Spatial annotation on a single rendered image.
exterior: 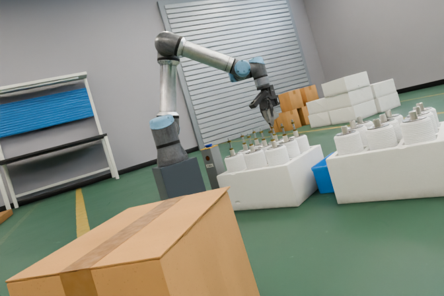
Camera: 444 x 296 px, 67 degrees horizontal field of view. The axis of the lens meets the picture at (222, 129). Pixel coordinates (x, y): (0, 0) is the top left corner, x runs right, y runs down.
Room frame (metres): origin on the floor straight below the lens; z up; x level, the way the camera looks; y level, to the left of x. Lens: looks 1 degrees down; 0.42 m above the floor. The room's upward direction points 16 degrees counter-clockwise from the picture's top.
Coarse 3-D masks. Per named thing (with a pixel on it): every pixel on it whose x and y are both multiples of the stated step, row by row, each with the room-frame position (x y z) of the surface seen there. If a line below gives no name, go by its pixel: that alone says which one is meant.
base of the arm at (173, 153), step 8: (168, 144) 1.54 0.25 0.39; (176, 144) 1.56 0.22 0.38; (160, 152) 1.55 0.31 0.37; (168, 152) 1.53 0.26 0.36; (176, 152) 1.54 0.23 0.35; (184, 152) 1.58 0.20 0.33; (160, 160) 1.54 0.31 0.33; (168, 160) 1.52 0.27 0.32; (176, 160) 1.53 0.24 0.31; (184, 160) 1.55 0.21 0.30
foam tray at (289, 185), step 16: (304, 160) 1.50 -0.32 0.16; (320, 160) 1.64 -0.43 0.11; (224, 176) 1.58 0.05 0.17; (240, 176) 1.52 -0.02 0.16; (256, 176) 1.47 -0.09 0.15; (272, 176) 1.42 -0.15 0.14; (288, 176) 1.37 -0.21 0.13; (304, 176) 1.47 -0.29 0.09; (240, 192) 1.54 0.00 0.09; (256, 192) 1.48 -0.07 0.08; (272, 192) 1.43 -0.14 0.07; (288, 192) 1.39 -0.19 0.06; (304, 192) 1.43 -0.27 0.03; (240, 208) 1.55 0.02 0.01; (256, 208) 1.50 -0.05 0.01
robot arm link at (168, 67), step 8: (160, 56) 1.69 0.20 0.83; (168, 56) 1.68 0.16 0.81; (176, 56) 1.70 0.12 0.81; (160, 64) 1.71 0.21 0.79; (168, 64) 1.69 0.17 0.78; (176, 64) 1.72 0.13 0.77; (160, 72) 1.72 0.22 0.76; (168, 72) 1.69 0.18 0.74; (160, 80) 1.72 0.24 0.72; (168, 80) 1.69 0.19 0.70; (160, 88) 1.72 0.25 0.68; (168, 88) 1.69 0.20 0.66; (160, 96) 1.71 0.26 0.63; (168, 96) 1.69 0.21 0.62; (160, 104) 1.71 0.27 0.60; (168, 104) 1.69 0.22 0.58; (160, 112) 1.70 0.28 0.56; (168, 112) 1.69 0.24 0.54; (176, 120) 1.70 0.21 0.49
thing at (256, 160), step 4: (256, 152) 1.51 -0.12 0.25; (260, 152) 1.51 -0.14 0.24; (244, 156) 1.53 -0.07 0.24; (248, 156) 1.51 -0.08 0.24; (252, 156) 1.50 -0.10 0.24; (256, 156) 1.50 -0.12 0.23; (260, 156) 1.51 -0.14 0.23; (264, 156) 1.53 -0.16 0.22; (248, 160) 1.52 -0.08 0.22; (252, 160) 1.51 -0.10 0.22; (256, 160) 1.50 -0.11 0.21; (260, 160) 1.51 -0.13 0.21; (264, 160) 1.52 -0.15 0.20; (248, 164) 1.52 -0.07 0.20; (252, 164) 1.51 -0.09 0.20; (256, 164) 1.50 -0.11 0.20; (260, 164) 1.51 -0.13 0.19; (264, 164) 1.52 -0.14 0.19; (248, 168) 1.53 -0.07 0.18; (252, 168) 1.51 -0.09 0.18
